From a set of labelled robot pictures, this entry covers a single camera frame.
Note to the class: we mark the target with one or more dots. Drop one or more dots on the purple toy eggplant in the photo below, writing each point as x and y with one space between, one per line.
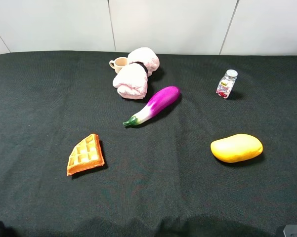
156 104

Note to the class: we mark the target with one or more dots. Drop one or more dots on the pink rolled towel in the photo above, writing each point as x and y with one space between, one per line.
131 81

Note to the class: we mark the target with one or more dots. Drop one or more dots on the small beige cup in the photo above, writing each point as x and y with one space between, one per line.
118 63

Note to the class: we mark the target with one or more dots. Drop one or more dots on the orange toy waffle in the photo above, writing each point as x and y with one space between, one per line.
87 154

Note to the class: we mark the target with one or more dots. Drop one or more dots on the small candy jar silver lid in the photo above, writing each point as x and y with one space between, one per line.
226 84

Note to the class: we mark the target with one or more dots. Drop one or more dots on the black tablecloth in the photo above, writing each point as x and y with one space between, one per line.
159 179

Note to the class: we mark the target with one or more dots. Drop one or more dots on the yellow toy mango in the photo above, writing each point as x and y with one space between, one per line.
236 148

